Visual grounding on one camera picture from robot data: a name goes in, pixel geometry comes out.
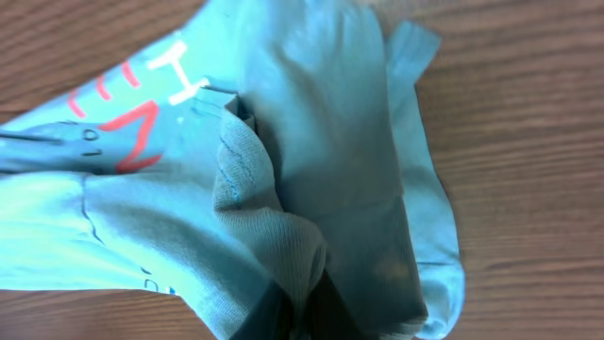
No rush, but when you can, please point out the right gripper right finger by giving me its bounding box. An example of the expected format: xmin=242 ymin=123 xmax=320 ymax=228
xmin=306 ymin=271 xmax=366 ymax=340

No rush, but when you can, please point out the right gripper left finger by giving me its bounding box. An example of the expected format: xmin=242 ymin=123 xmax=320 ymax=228
xmin=230 ymin=282 xmax=293 ymax=340

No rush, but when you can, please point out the light blue printed t-shirt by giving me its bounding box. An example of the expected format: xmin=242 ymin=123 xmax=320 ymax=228
xmin=1 ymin=1 xmax=465 ymax=339

